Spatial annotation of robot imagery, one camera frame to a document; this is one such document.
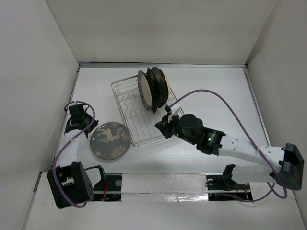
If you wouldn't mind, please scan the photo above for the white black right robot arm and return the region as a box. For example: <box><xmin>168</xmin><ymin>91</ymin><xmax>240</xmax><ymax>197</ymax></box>
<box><xmin>155</xmin><ymin>114</ymin><xmax>305</xmax><ymax>191</ymax></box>

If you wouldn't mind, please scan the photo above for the cream plate black striped rim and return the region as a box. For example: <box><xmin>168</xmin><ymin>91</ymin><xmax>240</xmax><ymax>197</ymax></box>
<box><xmin>151</xmin><ymin>67</ymin><xmax>169</xmax><ymax>108</ymax></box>

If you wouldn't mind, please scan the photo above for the steel wire dish rack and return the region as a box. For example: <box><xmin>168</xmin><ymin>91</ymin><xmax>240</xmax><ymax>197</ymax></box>
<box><xmin>110</xmin><ymin>76</ymin><xmax>185</xmax><ymax>149</ymax></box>

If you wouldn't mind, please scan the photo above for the silver front table rail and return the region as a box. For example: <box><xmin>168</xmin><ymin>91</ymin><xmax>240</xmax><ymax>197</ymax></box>
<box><xmin>89</xmin><ymin>172</ymin><xmax>253</xmax><ymax>202</ymax></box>

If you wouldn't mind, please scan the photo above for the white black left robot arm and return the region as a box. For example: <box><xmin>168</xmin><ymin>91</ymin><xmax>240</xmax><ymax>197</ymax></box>
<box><xmin>47</xmin><ymin>101</ymin><xmax>110</xmax><ymax>209</ymax></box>

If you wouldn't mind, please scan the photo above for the grey plate tree pattern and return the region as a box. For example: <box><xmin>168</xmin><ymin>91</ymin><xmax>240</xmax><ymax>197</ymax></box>
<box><xmin>90</xmin><ymin>122</ymin><xmax>131</xmax><ymax>161</ymax></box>

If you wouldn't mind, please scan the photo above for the cream plate brown metallic rim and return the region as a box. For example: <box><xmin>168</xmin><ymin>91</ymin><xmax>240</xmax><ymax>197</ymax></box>
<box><xmin>137</xmin><ymin>70</ymin><xmax>153</xmax><ymax>111</ymax></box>

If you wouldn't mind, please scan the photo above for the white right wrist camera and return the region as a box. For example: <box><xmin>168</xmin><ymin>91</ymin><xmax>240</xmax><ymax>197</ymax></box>
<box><xmin>164</xmin><ymin>103</ymin><xmax>181</xmax><ymax>123</ymax></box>

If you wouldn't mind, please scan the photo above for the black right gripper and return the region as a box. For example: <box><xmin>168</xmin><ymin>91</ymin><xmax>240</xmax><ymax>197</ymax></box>
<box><xmin>155</xmin><ymin>111</ymin><xmax>197</xmax><ymax>145</ymax></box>

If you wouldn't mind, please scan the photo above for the beige plate leaf pattern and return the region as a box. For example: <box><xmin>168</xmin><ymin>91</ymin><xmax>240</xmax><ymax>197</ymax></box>
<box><xmin>163</xmin><ymin>72</ymin><xmax>170</xmax><ymax>93</ymax></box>

